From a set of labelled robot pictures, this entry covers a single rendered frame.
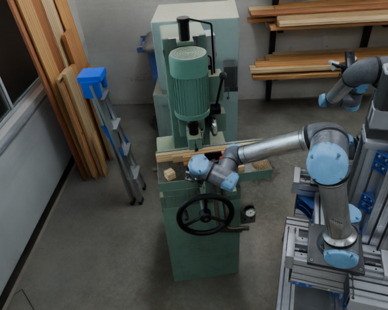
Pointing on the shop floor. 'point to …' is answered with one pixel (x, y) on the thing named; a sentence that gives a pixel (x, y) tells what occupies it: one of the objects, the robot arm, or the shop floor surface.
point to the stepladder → (112, 128)
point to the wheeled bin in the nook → (149, 63)
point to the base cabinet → (202, 245)
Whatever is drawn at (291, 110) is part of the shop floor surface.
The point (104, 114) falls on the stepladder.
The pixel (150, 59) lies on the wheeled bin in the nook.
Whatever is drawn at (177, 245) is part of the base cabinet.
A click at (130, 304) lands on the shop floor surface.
